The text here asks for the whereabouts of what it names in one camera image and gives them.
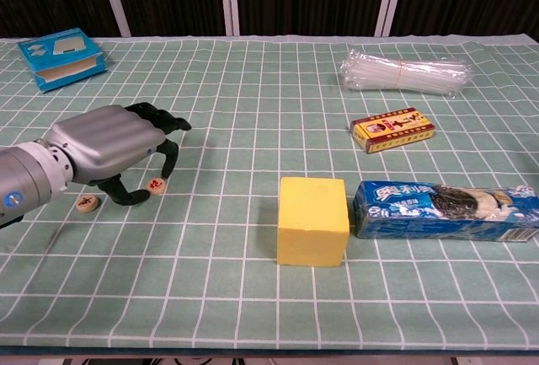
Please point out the blue scale carton box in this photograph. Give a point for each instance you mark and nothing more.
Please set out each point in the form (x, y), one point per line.
(46, 51)

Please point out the green checked tablecloth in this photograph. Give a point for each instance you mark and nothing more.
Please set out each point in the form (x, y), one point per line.
(210, 255)

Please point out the small yellow red box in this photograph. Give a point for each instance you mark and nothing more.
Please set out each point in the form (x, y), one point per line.
(391, 127)

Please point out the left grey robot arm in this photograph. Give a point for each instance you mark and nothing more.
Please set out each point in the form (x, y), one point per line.
(25, 179)

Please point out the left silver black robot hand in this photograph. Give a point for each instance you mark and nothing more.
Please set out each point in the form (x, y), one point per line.
(105, 141)

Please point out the round wooden chess piece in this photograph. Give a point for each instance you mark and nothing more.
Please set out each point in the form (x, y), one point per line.
(87, 203)
(156, 186)

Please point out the blue cookie package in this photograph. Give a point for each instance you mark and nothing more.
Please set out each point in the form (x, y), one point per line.
(421, 213)

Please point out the yellow sponge block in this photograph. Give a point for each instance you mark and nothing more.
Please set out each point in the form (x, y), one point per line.
(311, 221)

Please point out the bundle of clear plastic straws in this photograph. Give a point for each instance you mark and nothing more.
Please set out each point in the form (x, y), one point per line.
(400, 74)

